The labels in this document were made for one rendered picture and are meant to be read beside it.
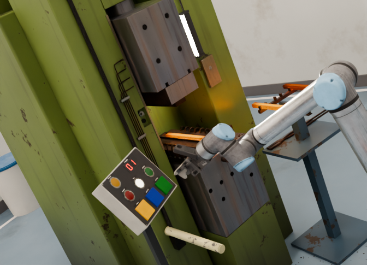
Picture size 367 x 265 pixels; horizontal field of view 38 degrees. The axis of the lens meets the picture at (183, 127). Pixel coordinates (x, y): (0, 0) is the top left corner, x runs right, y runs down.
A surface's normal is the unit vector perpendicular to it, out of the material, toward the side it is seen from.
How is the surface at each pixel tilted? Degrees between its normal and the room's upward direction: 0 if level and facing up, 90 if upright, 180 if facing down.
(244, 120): 90
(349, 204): 0
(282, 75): 90
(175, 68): 90
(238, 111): 90
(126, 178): 60
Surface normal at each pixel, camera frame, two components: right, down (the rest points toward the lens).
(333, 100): -0.60, 0.37
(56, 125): 0.61, 0.05
